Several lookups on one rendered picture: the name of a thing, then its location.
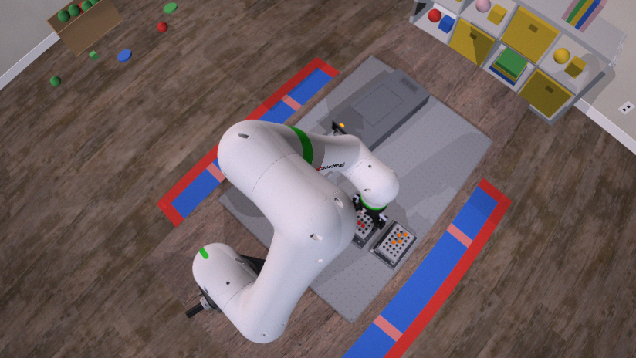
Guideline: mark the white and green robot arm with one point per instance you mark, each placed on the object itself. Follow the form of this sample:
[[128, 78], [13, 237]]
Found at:
[[279, 168]]

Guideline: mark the white tube rack with holes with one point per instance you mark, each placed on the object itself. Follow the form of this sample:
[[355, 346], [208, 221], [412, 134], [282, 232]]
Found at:
[[396, 249], [362, 233]]

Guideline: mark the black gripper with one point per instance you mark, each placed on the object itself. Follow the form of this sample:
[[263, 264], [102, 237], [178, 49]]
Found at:
[[378, 219]]

